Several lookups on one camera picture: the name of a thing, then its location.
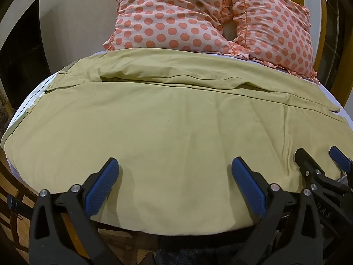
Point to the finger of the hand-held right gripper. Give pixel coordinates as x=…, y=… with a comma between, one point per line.
x=303, y=160
x=337, y=154

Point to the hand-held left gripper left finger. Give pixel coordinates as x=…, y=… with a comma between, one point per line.
x=102, y=187

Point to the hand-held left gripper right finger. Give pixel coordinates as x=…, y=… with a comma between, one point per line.
x=248, y=187

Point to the khaki pants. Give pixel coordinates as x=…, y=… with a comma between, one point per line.
x=171, y=132

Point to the person's dark trousers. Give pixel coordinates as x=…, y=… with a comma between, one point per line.
x=193, y=249

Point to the orange polka dot pillow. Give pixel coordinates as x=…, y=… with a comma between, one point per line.
x=165, y=13
x=275, y=24

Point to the dark panel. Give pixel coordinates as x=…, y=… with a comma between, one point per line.
x=24, y=49

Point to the wooden bed frame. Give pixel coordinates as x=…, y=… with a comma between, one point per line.
x=11, y=176

